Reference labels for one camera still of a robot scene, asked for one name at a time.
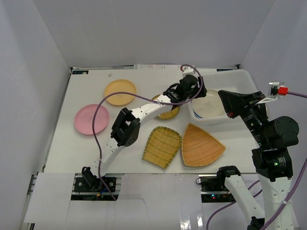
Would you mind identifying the pink plastic plate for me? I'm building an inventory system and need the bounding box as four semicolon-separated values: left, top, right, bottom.
74;104;110;135

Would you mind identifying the cream bear plate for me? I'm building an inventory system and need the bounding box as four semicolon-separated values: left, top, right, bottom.
191;90;225;119

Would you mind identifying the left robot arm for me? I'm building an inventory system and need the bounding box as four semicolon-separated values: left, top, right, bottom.
82;74;207;192

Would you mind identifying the orange plastic plate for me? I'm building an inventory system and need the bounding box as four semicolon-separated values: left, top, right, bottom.
104;79;137;106

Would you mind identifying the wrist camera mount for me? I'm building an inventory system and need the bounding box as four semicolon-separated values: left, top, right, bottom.
257;81;288;104
180;65;196;77

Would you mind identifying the round bamboo tray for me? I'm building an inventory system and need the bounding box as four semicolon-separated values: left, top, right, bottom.
157;107;180;120

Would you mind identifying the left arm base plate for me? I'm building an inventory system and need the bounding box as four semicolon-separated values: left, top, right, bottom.
73;176;117;193

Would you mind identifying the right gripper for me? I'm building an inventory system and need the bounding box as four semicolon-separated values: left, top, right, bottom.
217;89;269;146

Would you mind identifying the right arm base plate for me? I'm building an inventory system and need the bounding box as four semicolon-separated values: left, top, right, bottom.
195;177;229;192

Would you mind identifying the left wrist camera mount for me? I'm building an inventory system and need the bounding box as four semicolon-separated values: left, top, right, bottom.
180;65;196;77

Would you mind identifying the fan-shaped orange woven tray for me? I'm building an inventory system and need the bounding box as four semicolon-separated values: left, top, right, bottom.
181;123;226;167

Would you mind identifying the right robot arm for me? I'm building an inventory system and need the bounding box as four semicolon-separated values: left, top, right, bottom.
216;90;299;230

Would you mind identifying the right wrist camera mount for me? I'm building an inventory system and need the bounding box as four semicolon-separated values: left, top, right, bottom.
257;81;288;104

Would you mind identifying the rectangular bamboo scoop tray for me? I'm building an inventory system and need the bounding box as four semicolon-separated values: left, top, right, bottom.
142;126;182;170

